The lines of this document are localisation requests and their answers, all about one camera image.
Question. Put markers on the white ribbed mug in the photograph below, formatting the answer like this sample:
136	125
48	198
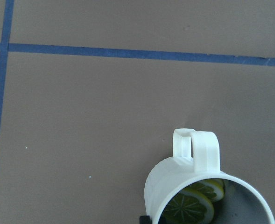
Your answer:
195	158

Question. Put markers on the brown paper table mat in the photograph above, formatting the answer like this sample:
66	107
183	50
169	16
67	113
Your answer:
92	90

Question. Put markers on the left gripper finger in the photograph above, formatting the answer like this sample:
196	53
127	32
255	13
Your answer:
144	220

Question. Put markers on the lemon slice in mug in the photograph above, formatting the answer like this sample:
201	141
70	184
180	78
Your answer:
189	206

